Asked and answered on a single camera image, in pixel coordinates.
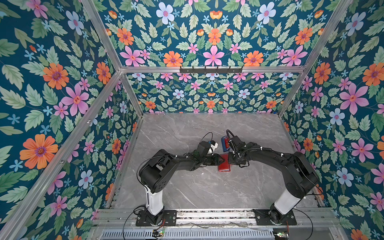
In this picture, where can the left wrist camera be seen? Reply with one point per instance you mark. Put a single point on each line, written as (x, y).
(207, 148)

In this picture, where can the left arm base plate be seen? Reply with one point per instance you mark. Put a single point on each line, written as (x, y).
(164, 218)

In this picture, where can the black hook rail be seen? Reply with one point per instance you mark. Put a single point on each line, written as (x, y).
(208, 70)

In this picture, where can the red card holder wallet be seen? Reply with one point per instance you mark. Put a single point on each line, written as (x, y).
(225, 165)

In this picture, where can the white perforated cable tray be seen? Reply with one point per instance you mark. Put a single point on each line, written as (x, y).
(188, 234)

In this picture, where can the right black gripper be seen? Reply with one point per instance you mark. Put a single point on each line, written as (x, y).
(232, 157)

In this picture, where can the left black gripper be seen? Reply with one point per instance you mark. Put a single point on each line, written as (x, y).
(215, 158)

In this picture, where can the aluminium front rail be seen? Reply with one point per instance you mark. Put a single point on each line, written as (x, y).
(254, 218)

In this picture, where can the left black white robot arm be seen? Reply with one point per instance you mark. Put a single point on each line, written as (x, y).
(157, 171)

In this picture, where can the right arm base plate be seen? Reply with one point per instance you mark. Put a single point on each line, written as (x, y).
(266, 217)

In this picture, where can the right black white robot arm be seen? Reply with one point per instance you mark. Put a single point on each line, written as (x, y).
(298, 174)

